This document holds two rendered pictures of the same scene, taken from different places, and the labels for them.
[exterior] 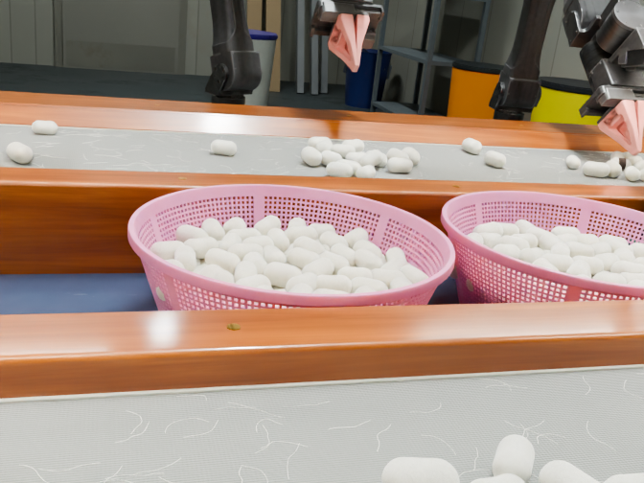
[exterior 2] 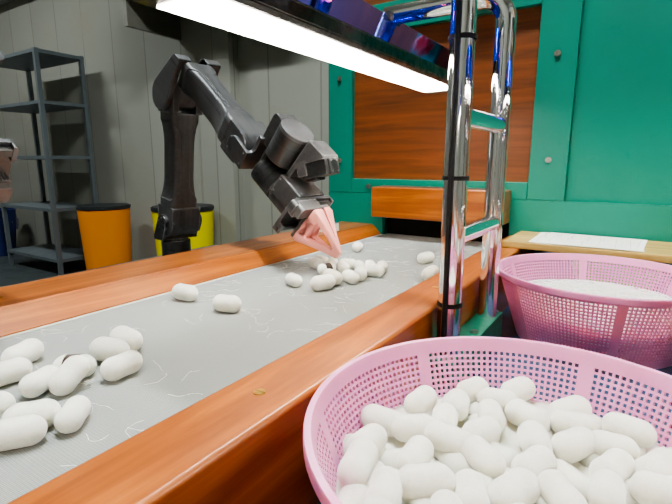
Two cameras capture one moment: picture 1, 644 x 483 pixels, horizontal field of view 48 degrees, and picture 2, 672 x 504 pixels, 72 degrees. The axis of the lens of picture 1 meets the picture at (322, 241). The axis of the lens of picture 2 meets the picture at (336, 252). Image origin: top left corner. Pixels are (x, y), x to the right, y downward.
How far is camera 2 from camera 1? 0.54 m
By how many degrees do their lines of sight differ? 38
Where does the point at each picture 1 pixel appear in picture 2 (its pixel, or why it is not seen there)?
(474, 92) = (101, 226)
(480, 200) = (321, 410)
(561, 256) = (521, 477)
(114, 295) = not seen: outside the picture
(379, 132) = (56, 309)
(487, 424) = not seen: outside the picture
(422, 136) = (116, 296)
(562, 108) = not seen: hidden behind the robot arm
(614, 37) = (288, 153)
